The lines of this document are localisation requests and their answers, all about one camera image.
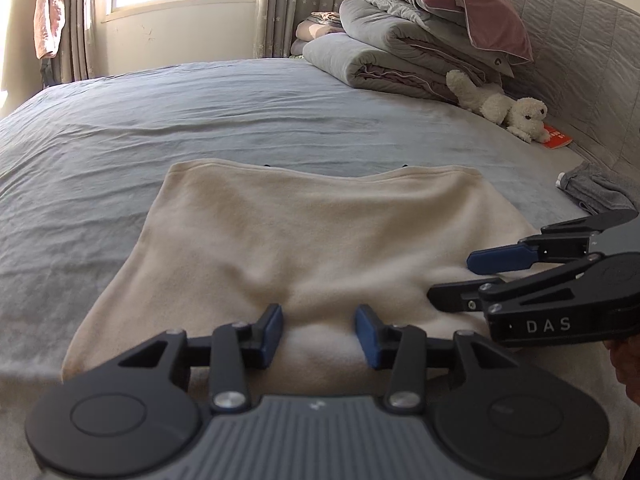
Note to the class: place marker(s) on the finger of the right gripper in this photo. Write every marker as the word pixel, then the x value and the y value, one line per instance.
pixel 611 233
pixel 478 295

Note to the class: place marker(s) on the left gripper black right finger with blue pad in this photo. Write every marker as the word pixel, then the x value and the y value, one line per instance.
pixel 466 408

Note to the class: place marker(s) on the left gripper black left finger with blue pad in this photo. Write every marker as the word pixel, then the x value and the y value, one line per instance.
pixel 141 410

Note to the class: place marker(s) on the beige black raglan bear shirt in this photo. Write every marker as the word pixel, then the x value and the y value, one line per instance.
pixel 223 240

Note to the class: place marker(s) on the person right hand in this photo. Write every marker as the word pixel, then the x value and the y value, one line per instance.
pixel 625 357

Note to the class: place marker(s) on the grey folded garment pile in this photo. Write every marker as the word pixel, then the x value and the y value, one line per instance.
pixel 596 189

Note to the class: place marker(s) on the red paperback book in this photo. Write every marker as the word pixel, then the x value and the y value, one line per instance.
pixel 554 138

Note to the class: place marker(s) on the white plush toy dog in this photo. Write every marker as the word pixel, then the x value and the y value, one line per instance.
pixel 524 117

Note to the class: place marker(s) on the grey quilted headboard cover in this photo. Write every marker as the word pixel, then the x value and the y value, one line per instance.
pixel 586 69

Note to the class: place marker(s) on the upper folded grey quilt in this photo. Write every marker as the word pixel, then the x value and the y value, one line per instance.
pixel 439 49

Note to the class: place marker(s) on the folded grey quilt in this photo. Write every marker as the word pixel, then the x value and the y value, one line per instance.
pixel 439 49
pixel 361 66

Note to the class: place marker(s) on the lower folded grey quilt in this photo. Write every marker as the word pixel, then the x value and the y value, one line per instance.
pixel 361 66

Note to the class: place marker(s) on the grey bed sheet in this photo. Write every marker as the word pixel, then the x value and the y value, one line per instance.
pixel 82 163

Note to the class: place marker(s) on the light grey patterned quilt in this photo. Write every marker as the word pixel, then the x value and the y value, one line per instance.
pixel 405 10

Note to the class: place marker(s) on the grey left window curtain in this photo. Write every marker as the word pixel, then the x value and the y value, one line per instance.
pixel 76 59

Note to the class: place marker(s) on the pink hanging cloth bag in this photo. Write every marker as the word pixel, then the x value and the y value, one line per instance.
pixel 49 21

